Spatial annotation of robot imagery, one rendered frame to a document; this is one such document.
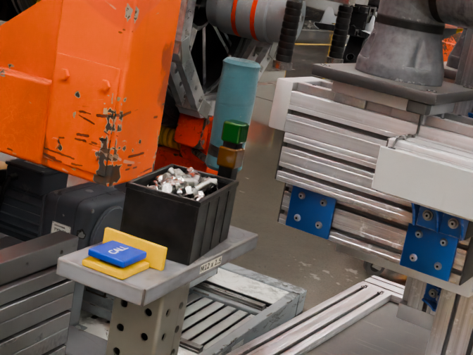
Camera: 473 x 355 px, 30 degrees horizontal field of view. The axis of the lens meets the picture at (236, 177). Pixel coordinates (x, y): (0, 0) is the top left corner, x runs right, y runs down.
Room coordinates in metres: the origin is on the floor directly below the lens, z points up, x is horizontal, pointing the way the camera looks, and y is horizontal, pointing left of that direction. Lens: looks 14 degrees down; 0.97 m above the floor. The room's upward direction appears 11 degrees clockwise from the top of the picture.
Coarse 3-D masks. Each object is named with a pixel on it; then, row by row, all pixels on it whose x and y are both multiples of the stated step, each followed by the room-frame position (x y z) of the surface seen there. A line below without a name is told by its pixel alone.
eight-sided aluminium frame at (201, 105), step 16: (192, 0) 1.95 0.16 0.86; (192, 16) 1.96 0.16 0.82; (176, 32) 1.94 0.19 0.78; (176, 48) 1.94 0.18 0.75; (256, 48) 2.40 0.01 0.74; (272, 48) 2.40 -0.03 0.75; (176, 64) 1.96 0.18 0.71; (192, 64) 2.00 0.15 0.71; (176, 80) 2.03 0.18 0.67; (192, 80) 2.01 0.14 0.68; (176, 96) 2.06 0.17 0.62; (192, 96) 2.03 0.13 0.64; (208, 96) 2.19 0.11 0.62; (192, 112) 2.07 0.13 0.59; (208, 112) 2.11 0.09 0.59
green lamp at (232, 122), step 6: (228, 120) 1.68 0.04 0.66; (234, 120) 1.70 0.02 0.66; (228, 126) 1.67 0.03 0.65; (234, 126) 1.67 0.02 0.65; (240, 126) 1.66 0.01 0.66; (246, 126) 1.69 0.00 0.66; (222, 132) 1.68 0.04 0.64; (228, 132) 1.67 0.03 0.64; (234, 132) 1.67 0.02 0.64; (240, 132) 1.67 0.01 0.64; (246, 132) 1.69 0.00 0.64; (222, 138) 1.68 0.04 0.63; (228, 138) 1.67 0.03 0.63; (234, 138) 1.67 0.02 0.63; (240, 138) 1.67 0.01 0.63; (246, 138) 1.70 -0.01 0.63
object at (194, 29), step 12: (204, 0) 2.30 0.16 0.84; (204, 12) 2.28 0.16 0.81; (192, 24) 2.19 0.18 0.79; (204, 24) 2.25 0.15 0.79; (192, 36) 2.20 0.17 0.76; (204, 36) 2.26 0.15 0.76; (216, 36) 2.33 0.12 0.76; (228, 36) 2.43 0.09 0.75; (192, 48) 2.43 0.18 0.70; (204, 48) 2.27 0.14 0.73; (216, 48) 2.42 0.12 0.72; (228, 48) 2.41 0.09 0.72; (204, 60) 2.28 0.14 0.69; (216, 60) 2.39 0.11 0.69; (204, 72) 2.29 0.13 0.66; (216, 72) 2.35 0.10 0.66; (168, 84) 2.08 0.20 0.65; (204, 84) 2.30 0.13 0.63; (216, 84) 2.32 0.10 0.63
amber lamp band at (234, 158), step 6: (222, 150) 1.67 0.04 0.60; (228, 150) 1.67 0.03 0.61; (234, 150) 1.67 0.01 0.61; (240, 150) 1.68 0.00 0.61; (222, 156) 1.67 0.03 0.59; (228, 156) 1.67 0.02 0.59; (234, 156) 1.66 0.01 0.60; (240, 156) 1.68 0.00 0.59; (222, 162) 1.67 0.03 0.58; (228, 162) 1.67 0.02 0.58; (234, 162) 1.67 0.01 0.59; (240, 162) 1.69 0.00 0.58; (234, 168) 1.67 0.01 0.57
